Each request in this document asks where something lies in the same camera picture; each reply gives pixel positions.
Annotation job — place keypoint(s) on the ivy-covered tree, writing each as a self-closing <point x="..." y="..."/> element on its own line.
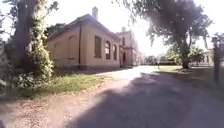
<point x="33" y="43"/>

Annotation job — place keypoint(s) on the shaded grass strip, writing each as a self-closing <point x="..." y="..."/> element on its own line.
<point x="200" y="75"/>

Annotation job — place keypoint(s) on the grey gravel road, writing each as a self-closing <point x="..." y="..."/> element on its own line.
<point x="140" y="100"/>

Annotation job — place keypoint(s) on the dark pole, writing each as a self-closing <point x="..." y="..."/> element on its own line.
<point x="216" y="60"/>

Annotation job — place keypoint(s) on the small green trees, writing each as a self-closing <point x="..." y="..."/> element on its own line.
<point x="196" y="55"/>

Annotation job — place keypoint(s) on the big shady tree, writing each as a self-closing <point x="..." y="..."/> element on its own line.
<point x="183" y="33"/>

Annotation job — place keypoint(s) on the green grass patch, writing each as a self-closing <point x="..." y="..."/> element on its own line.
<point x="66" y="83"/>

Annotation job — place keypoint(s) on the tan brick building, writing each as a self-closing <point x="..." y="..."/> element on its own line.
<point x="86" y="43"/>

